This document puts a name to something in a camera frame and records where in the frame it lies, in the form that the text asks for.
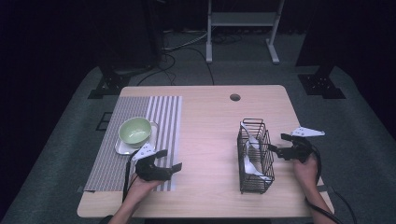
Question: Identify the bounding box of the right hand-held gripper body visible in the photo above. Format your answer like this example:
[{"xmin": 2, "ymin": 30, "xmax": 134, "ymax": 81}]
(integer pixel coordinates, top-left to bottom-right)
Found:
[{"xmin": 276, "ymin": 126, "xmax": 326, "ymax": 163}]

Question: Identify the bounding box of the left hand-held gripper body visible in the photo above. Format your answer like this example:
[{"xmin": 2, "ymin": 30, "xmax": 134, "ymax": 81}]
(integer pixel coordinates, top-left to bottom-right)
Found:
[{"xmin": 131, "ymin": 143, "xmax": 172, "ymax": 182}]

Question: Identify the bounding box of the person's left hand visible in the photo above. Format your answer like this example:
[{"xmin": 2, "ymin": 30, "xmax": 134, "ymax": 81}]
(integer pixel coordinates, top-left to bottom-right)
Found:
[{"xmin": 125, "ymin": 173, "xmax": 163, "ymax": 203}]

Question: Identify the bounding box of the white metal stand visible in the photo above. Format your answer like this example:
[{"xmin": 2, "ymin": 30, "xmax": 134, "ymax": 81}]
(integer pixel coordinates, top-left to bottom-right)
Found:
[{"xmin": 205, "ymin": 0, "xmax": 286, "ymax": 65}]

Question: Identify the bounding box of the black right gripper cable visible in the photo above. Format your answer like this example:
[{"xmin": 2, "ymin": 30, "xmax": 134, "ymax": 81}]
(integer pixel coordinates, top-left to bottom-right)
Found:
[{"xmin": 306, "ymin": 143, "xmax": 344, "ymax": 224}]

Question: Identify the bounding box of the thin black cable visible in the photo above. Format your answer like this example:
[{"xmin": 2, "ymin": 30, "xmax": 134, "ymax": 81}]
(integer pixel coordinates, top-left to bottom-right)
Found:
[{"xmin": 330, "ymin": 186, "xmax": 358, "ymax": 224}]

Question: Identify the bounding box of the light green bowl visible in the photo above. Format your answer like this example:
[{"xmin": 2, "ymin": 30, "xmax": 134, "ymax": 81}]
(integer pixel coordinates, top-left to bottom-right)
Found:
[{"xmin": 118, "ymin": 116, "xmax": 153, "ymax": 148}]

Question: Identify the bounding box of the black wire basket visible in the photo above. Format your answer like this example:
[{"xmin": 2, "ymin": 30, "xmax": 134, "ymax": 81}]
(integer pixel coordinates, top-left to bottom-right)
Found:
[{"xmin": 236, "ymin": 118, "xmax": 276, "ymax": 195}]

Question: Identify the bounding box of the person's right hand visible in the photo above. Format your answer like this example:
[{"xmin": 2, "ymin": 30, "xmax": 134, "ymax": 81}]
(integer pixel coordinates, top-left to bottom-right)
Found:
[{"xmin": 292, "ymin": 153, "xmax": 320, "ymax": 191}]

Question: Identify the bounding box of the grey striped placemat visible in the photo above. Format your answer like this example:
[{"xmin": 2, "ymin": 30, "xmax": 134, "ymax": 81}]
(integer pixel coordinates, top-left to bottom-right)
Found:
[{"xmin": 83, "ymin": 95, "xmax": 183, "ymax": 192}]

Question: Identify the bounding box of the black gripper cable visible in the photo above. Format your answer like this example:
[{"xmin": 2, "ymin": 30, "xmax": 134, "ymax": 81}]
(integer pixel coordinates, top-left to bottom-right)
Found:
[
  {"xmin": 306, "ymin": 143, "xmax": 344, "ymax": 224},
  {"xmin": 121, "ymin": 149, "xmax": 140, "ymax": 203}
]

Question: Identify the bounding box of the white square plate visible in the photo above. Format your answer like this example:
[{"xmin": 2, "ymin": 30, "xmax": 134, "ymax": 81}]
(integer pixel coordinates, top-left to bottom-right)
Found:
[{"xmin": 114, "ymin": 120, "xmax": 159, "ymax": 156}]

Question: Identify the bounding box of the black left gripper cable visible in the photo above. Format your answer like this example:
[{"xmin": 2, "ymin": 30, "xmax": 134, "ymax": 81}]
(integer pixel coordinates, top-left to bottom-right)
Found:
[{"xmin": 121, "ymin": 149, "xmax": 140, "ymax": 203}]

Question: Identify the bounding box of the black stand base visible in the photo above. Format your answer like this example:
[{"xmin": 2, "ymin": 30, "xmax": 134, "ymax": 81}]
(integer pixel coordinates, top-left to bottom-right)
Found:
[
  {"xmin": 88, "ymin": 66, "xmax": 132, "ymax": 100},
  {"xmin": 297, "ymin": 63, "xmax": 347, "ymax": 100}
]

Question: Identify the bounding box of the black floor cable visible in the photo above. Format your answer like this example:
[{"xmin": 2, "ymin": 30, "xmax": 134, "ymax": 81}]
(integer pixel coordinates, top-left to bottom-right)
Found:
[{"xmin": 136, "ymin": 46, "xmax": 216, "ymax": 87}]

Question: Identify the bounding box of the black floor frame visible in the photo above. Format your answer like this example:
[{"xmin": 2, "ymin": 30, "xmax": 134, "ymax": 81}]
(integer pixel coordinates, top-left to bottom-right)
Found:
[{"xmin": 95, "ymin": 111, "xmax": 113, "ymax": 132}]

